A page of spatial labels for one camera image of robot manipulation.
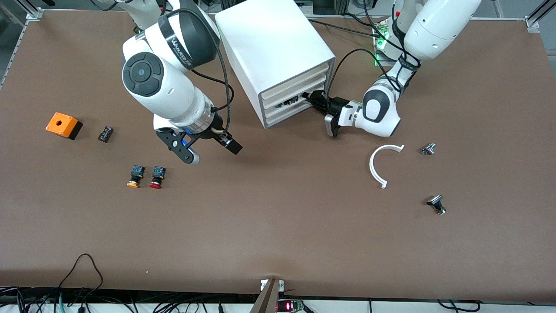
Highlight white drawer cabinet housing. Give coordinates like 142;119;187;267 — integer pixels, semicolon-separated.
215;0;336;130

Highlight white semicircular bracket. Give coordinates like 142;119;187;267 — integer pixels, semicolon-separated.
369;144;405;189

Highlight orange button enclosure box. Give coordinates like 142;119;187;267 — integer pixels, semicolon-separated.
45;112;83;140

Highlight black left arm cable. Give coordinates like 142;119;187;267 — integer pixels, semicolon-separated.
326;0;420;105

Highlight black table cable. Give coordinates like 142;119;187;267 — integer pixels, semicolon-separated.
343;12;387;29
306;17;385;40

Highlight red push button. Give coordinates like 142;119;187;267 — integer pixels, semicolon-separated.
149;166;167;189

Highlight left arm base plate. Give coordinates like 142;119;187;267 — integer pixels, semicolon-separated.
373;22;398;67

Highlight brown centre post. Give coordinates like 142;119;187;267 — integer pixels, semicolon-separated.
250;278;281;313

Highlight black device with red light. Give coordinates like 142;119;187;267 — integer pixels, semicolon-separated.
277;299;304;313

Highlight white cabinet drawer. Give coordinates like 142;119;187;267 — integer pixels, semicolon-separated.
265;102;317;128
262;74;329;114
261;62;331;106
264;89;315;122

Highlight black button with white face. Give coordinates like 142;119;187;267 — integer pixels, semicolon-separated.
426;195;447;216

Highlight black looped cable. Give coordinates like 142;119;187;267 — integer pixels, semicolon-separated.
58;253;104;303

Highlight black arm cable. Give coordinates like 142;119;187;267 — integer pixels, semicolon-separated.
172;9;235;133
326;0;420;105

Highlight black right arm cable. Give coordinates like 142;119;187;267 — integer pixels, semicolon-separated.
172;9;235;133

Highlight yellow push button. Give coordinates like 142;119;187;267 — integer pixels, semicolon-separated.
126;165;145;188

